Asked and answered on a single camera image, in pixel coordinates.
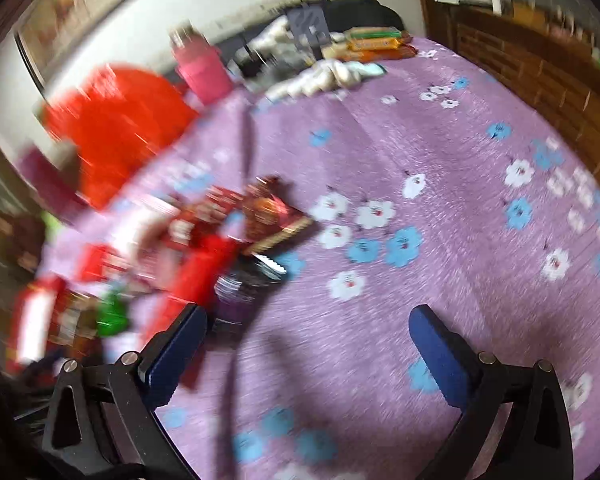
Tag dark red soul kiss snack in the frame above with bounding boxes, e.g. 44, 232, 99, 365
242, 176, 313, 256

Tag red plastic bag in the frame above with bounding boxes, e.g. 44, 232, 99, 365
41, 64, 199, 209

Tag pink bottle with knit sleeve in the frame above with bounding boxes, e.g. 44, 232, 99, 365
169, 22, 234, 106

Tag white work gloves pair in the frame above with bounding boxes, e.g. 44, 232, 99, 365
264, 60, 386, 102

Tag stacked biscuit packs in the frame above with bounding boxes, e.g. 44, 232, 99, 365
321, 27, 418, 63

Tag white gloves at back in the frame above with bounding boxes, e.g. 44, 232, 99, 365
248, 14, 294, 54

